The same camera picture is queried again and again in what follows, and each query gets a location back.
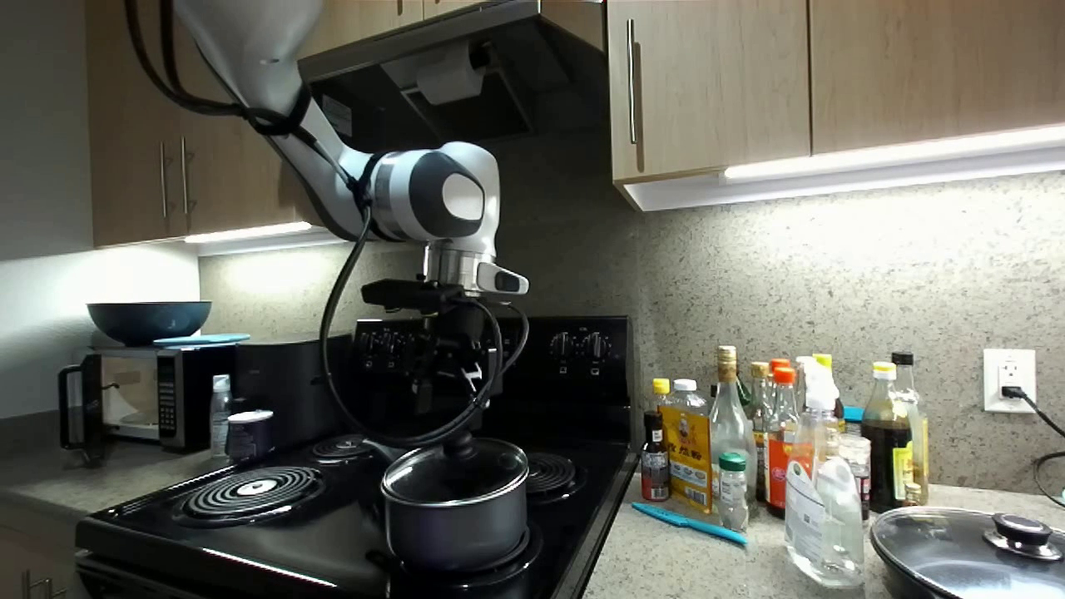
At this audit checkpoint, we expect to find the soy sauce bottle yellow cap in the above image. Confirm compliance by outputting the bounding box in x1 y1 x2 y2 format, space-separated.
863 359 916 515

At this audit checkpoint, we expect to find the glass pot lid black knob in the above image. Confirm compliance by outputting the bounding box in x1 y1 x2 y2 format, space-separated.
381 433 533 510

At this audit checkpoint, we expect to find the short under-cabinet light strip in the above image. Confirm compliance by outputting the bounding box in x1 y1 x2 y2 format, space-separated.
179 219 335 249

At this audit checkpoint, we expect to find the blue tool handle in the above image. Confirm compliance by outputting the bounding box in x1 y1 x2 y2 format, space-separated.
630 500 752 552

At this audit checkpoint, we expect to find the long under-cabinet light strip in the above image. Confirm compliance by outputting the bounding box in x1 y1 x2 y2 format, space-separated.
619 123 1065 212

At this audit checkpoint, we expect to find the dark bottle yellow cap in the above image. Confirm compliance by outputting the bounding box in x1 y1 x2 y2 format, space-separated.
642 377 677 451

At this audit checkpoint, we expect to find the plain wooden cabinet door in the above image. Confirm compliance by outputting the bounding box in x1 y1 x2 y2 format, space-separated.
809 0 1065 155

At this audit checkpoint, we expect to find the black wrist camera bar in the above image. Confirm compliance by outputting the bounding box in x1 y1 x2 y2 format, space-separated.
358 277 477 311

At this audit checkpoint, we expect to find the dark range hood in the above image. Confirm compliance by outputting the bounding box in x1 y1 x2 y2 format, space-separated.
297 0 608 145

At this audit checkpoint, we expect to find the wooden cabinet above hood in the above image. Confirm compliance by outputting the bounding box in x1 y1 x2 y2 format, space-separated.
303 0 608 60

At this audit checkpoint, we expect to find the black power cord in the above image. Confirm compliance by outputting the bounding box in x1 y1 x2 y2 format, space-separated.
1000 381 1065 510

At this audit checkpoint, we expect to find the dark grey cooking pot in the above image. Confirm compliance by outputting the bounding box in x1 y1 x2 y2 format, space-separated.
376 468 537 575

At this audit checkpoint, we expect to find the slim bottle yellow cap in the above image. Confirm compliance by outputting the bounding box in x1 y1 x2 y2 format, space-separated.
743 359 777 447

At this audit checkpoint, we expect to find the wooden cabinet door metal handle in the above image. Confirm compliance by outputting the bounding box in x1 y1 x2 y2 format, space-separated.
601 0 811 187

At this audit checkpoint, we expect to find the dark pan lid with knob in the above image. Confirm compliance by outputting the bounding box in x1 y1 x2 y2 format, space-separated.
867 505 1065 599

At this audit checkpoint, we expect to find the bottle with blue cap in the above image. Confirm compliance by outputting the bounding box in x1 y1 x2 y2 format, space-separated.
838 398 874 520

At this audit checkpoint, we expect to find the tall clear glass bottle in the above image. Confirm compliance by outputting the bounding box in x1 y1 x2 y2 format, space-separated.
710 342 760 468

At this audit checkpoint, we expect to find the teal plate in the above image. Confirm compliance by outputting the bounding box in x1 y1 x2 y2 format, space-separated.
154 329 253 350

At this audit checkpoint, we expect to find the small jar green lid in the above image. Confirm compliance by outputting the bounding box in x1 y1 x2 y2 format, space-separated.
712 450 752 533

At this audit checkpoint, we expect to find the black electric stove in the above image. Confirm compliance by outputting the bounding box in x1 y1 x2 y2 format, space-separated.
73 311 646 599

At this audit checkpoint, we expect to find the black countertop appliance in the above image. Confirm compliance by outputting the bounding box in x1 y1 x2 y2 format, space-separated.
230 334 358 447

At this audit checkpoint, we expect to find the blue bowl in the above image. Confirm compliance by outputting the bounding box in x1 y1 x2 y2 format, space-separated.
82 297 212 350

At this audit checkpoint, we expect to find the clear spray bottle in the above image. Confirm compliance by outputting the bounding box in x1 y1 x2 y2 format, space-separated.
781 352 869 593

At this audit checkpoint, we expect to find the sauce bottle orange cap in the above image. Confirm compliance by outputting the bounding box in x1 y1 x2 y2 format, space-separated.
762 361 806 520

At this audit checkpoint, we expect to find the black microwave oven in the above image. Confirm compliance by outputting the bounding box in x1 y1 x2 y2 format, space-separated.
56 342 239 457

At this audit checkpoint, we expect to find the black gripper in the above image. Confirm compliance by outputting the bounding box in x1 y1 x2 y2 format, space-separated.
414 310 504 447

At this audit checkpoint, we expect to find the small red spice jar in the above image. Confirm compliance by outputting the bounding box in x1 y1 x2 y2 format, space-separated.
639 447 677 505

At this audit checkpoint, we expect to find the small jar white lid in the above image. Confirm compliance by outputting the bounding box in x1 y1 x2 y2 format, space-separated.
223 407 279 467

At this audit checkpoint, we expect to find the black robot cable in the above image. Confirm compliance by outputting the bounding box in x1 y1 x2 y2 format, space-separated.
120 0 533 451

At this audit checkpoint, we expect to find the oil bottle yellow label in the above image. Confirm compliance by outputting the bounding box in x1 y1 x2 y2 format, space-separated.
661 377 715 520

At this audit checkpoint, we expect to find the white wall outlet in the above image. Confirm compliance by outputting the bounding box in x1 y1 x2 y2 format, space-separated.
981 347 1042 416

